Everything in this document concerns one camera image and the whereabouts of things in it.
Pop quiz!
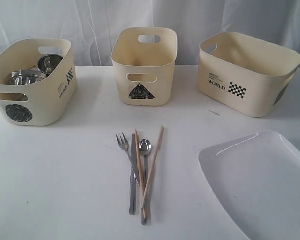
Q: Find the silver metal fork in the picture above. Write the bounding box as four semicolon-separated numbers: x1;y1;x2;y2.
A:
116;133;140;186

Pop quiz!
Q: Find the stainless steel bowl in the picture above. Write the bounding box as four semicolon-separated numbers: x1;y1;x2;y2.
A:
5;69;46;86

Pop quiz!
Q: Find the silver metal knife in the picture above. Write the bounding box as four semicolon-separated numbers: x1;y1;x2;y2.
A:
129;133;138;215

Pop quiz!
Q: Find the cream bin with square sticker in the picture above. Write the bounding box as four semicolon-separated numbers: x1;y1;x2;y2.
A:
197;32;300;118

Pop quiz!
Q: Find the white curtain backdrop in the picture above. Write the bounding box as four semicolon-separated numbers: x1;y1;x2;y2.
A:
0;0;300;67

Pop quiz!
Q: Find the white rectangular plate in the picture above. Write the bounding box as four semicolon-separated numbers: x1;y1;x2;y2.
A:
198;130;300;240

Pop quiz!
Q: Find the cream bin with circle sticker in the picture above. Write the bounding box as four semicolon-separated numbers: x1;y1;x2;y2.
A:
0;38;77;126

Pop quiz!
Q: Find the stainless steel cup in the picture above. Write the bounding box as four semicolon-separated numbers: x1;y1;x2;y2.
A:
38;54;63;77

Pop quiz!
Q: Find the cream bin with triangle sticker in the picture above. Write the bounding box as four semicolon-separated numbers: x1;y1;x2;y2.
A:
111;27;178;107

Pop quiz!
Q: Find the silver metal spoon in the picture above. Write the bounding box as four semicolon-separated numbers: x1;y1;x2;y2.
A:
138;138;153;225

